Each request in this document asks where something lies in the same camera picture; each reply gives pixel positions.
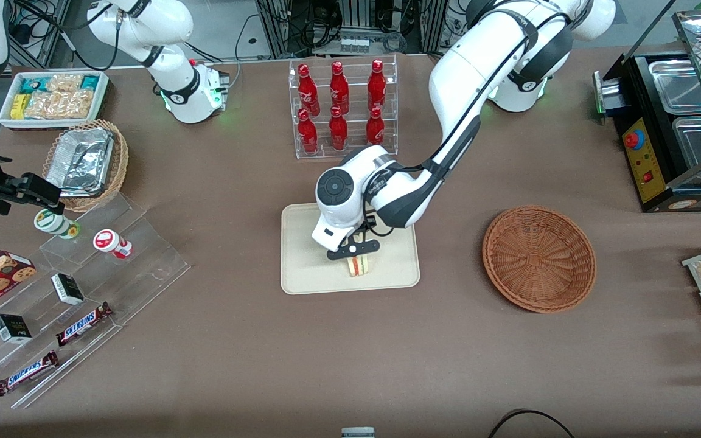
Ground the brown round wicker basket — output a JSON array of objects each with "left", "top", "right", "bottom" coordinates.
[{"left": 482, "top": 205, "right": 598, "bottom": 314}]

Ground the clear acrylic stepped display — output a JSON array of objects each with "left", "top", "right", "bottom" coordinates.
[{"left": 0, "top": 192, "right": 192, "bottom": 409}]

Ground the green white yogurt bottle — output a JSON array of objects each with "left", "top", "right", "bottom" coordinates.
[{"left": 34, "top": 208, "right": 80, "bottom": 240}]

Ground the white rectangular snack bin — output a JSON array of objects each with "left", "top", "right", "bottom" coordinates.
[{"left": 0, "top": 71, "right": 110, "bottom": 131}]

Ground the clear acrylic bottle rack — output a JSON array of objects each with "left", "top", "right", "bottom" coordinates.
[{"left": 288, "top": 54, "right": 399, "bottom": 160}]

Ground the small black box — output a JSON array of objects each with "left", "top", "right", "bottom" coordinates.
[
  {"left": 51, "top": 273, "right": 85, "bottom": 306},
  {"left": 0, "top": 313, "right": 33, "bottom": 344}
]

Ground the small clear cracker bag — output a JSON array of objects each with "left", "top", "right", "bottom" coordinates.
[{"left": 45, "top": 73, "right": 85, "bottom": 95}]

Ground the aluminium frame post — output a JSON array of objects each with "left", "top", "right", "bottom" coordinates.
[
  {"left": 257, "top": 0, "right": 293, "bottom": 60},
  {"left": 420, "top": 0, "right": 450, "bottom": 54}
]

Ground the beige plastic tray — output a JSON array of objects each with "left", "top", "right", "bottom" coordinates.
[{"left": 281, "top": 197, "right": 421, "bottom": 296}]

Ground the aluminium foil tray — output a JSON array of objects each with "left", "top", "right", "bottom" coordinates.
[{"left": 45, "top": 127, "right": 115, "bottom": 198}]

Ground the black food warmer cabinet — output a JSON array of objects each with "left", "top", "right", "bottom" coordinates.
[{"left": 594, "top": 0, "right": 701, "bottom": 214}]

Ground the red white yogurt bottle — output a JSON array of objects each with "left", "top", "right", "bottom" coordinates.
[{"left": 93, "top": 229, "right": 133, "bottom": 260}]

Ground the Snickers chocolate bar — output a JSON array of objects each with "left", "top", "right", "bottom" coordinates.
[
  {"left": 55, "top": 302, "right": 114, "bottom": 347},
  {"left": 0, "top": 350, "right": 59, "bottom": 397}
]

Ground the triangular sandwich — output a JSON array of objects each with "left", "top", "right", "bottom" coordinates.
[{"left": 349, "top": 254, "right": 377, "bottom": 279}]

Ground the red cola bottle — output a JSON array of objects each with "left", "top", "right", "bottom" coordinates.
[
  {"left": 298, "top": 63, "right": 321, "bottom": 116},
  {"left": 368, "top": 59, "right": 387, "bottom": 113},
  {"left": 329, "top": 61, "right": 350, "bottom": 115},
  {"left": 329, "top": 106, "right": 349, "bottom": 151},
  {"left": 366, "top": 106, "right": 386, "bottom": 153},
  {"left": 297, "top": 108, "right": 319, "bottom": 154}
]

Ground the light wicker basket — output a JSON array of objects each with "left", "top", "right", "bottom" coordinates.
[{"left": 42, "top": 119, "right": 130, "bottom": 214}]

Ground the large clear cracker bag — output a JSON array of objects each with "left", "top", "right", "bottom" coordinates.
[{"left": 24, "top": 89, "right": 94, "bottom": 120}]

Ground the black cable loop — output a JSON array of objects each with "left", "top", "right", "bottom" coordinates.
[{"left": 487, "top": 409, "right": 576, "bottom": 438}]

